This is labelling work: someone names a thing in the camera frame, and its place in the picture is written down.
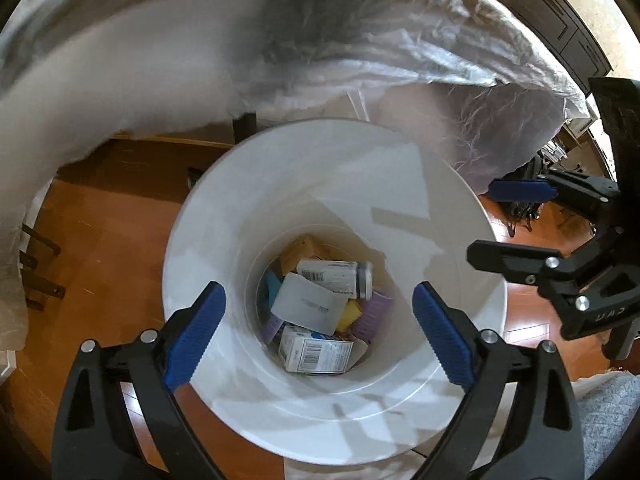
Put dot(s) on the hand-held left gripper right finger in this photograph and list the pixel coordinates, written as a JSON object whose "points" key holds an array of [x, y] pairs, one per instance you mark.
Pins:
{"points": [[445, 332]]}

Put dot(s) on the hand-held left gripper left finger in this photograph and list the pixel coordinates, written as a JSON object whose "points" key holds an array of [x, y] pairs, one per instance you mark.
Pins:
{"points": [[192, 335]]}

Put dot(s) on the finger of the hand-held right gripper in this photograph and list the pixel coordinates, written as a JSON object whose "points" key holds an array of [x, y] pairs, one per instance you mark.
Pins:
{"points": [[520, 190], [505, 257]]}

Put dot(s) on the ribbed purple box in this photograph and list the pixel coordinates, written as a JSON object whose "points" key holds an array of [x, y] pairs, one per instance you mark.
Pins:
{"points": [[374, 317]]}

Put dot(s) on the yellow paper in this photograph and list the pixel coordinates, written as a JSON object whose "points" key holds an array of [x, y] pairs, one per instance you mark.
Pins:
{"points": [[348, 314]]}

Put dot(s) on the white round trash bin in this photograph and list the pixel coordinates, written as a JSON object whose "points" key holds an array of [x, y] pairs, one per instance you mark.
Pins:
{"points": [[225, 220]]}

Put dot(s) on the white and blue box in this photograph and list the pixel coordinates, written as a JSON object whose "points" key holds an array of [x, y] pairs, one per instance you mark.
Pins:
{"points": [[315, 352]]}

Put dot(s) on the white labelled bottle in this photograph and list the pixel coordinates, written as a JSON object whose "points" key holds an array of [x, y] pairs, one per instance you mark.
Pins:
{"points": [[330, 276]]}

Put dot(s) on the clear plastic trash bag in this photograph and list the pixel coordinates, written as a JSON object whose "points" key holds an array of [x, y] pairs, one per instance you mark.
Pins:
{"points": [[400, 50]]}

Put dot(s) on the dark wooden cabinet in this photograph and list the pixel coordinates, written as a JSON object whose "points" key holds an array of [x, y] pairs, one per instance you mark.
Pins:
{"points": [[550, 15]]}

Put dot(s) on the grey patterned pants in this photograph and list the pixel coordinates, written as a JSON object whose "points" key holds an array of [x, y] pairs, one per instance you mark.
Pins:
{"points": [[610, 430]]}

